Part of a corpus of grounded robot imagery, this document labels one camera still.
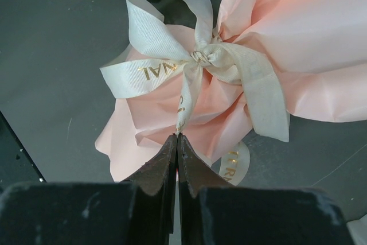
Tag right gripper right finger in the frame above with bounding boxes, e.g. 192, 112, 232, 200
178, 133, 230, 200

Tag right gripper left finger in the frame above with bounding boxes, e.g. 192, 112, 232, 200
120, 134, 178, 234

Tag cream ribbon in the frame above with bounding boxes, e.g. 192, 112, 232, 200
95, 0, 290, 185

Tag pink wrapping paper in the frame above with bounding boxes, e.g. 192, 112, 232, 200
95, 0, 366, 185

